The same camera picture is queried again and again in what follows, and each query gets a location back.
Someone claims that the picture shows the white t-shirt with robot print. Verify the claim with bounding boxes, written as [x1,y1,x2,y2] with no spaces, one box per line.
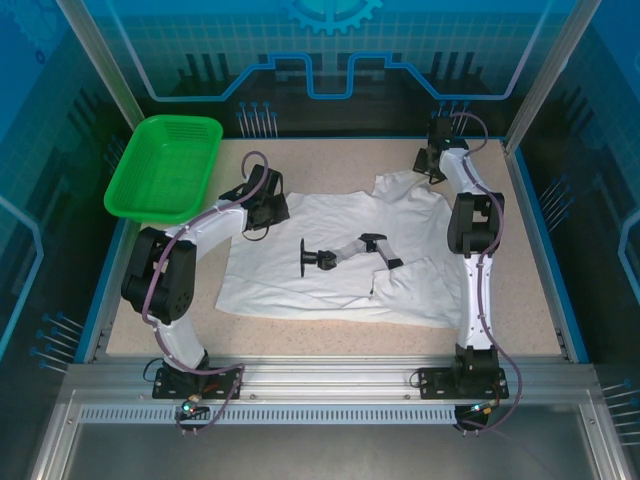
[214,169,469,330]

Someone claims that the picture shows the green plastic basket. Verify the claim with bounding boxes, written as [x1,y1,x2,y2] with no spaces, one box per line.
[103,114,225,225]

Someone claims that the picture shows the steel shelf plate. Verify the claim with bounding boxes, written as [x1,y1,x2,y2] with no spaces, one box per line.
[29,389,632,480]

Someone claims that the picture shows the aluminium table side rail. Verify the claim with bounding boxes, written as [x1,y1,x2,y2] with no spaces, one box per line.
[501,138,591,364]

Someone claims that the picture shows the aluminium frame post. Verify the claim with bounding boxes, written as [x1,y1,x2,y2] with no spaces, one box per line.
[53,0,148,136]
[503,0,605,154]

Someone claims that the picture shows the aluminium mounting rail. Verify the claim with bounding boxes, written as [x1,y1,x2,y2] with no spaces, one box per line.
[149,353,511,402]

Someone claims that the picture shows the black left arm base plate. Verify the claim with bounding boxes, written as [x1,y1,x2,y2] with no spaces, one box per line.
[152,366,245,401]

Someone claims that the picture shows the slotted grey cable duct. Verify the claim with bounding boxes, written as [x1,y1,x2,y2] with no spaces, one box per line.
[77,405,460,427]

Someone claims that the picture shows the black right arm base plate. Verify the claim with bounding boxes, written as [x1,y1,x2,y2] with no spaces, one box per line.
[416,366,510,401]

